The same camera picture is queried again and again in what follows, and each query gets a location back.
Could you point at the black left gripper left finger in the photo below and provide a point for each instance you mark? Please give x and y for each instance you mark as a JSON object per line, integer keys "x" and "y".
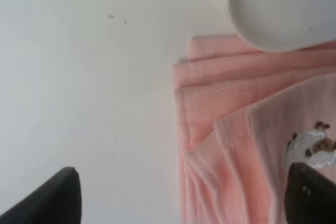
{"x": 58, "y": 200}

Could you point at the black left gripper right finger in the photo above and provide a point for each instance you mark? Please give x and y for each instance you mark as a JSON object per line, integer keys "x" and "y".
{"x": 309, "y": 196}

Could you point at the white plastic tray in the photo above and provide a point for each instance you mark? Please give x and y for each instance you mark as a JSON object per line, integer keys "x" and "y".
{"x": 283, "y": 25}

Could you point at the pink towel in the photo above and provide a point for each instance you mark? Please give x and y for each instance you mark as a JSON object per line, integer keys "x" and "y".
{"x": 243, "y": 117}

